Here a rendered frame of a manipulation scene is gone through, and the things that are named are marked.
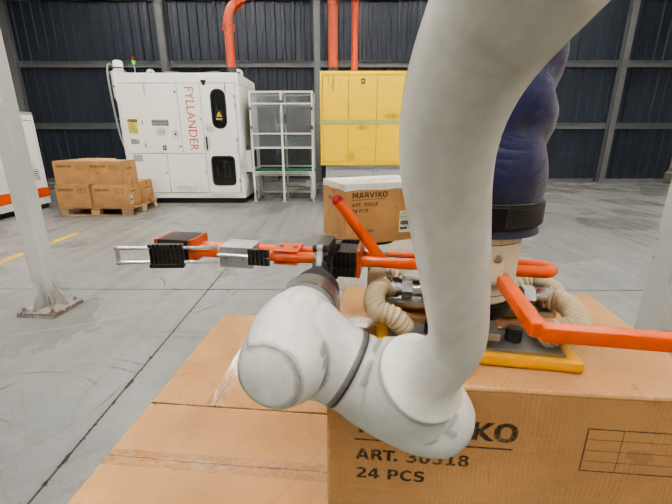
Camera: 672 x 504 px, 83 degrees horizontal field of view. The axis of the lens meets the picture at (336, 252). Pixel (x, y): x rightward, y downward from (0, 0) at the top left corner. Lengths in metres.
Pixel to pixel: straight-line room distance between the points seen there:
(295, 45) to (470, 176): 11.20
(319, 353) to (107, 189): 7.12
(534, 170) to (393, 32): 10.91
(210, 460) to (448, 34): 1.05
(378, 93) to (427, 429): 7.67
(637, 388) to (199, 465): 0.92
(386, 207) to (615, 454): 2.02
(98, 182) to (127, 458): 6.59
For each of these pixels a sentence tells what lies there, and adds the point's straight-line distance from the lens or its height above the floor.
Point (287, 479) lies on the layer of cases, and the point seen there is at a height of 0.54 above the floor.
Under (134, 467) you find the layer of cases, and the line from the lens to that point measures 1.17.
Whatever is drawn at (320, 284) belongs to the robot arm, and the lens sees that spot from 0.54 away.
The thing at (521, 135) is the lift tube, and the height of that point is 1.32.
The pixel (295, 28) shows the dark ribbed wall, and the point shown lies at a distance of 11.51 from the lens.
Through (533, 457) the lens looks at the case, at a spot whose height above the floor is 0.82.
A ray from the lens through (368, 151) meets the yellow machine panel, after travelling 7.93.
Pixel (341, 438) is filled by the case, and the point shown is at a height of 0.83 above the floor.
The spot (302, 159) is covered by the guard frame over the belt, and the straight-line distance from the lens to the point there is 8.49.
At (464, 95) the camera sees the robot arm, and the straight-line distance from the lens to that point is 0.22.
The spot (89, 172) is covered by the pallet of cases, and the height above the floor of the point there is 0.72.
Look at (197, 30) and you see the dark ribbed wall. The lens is 11.98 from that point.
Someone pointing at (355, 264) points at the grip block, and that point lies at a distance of 0.74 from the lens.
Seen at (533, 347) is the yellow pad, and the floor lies 0.97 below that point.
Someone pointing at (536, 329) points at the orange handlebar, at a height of 1.08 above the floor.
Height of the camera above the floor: 1.32
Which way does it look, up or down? 17 degrees down
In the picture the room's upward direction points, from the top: straight up
